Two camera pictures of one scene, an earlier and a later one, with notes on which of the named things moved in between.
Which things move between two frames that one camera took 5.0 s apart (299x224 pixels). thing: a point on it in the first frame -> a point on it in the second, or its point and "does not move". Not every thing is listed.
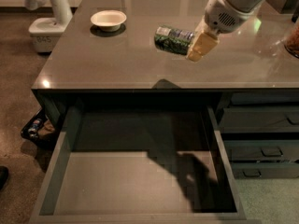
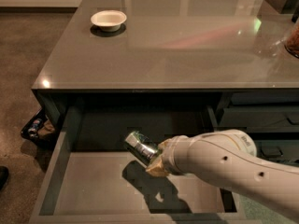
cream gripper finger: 203,42 -> 157,169
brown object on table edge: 291,43 does not move
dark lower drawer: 263,150 does not move
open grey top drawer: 143,164 does not move
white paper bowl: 108,20 does not move
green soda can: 173,40 -> 141,147
